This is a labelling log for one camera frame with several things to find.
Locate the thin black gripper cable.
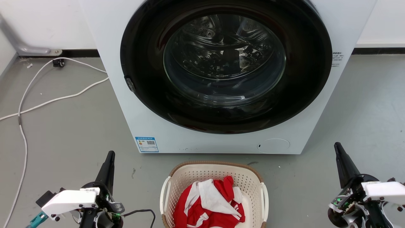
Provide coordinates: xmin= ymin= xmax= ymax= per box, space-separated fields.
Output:
xmin=122 ymin=209 xmax=156 ymax=228

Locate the white front-load washing machine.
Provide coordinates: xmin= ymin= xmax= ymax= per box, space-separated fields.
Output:
xmin=79 ymin=0 xmax=378 ymax=155

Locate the cream plastic laundry basket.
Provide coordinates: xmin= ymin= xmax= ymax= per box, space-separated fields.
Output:
xmin=159 ymin=161 xmax=269 ymax=228

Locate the round white filter cover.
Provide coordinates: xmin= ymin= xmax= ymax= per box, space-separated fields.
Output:
xmin=257 ymin=138 xmax=290 ymax=154

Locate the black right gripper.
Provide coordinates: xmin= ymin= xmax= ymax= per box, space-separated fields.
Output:
xmin=327 ymin=142 xmax=393 ymax=228

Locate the blue energy label sticker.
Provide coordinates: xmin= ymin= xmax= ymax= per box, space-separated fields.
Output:
xmin=135 ymin=136 xmax=159 ymax=153

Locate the grey drain pipe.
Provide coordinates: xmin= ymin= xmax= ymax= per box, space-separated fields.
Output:
xmin=0 ymin=14 xmax=63 ymax=57

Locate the white hose cable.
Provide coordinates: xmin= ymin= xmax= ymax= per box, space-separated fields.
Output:
xmin=3 ymin=57 xmax=108 ymax=228

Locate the teal cable connector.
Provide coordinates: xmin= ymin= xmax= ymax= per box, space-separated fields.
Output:
xmin=27 ymin=212 xmax=49 ymax=228

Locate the red and white garment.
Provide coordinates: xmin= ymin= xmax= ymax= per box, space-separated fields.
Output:
xmin=173 ymin=176 xmax=246 ymax=228

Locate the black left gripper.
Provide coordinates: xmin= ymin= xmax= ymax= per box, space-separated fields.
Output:
xmin=78 ymin=151 xmax=125 ymax=228

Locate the black round washer door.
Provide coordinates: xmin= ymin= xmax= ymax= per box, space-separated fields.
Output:
xmin=120 ymin=0 xmax=333 ymax=134

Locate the small printed text sticker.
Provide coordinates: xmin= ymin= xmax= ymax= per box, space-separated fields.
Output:
xmin=332 ymin=52 xmax=344 ymax=68

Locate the white power cable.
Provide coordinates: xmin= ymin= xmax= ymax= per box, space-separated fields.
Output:
xmin=0 ymin=77 xmax=109 ymax=121

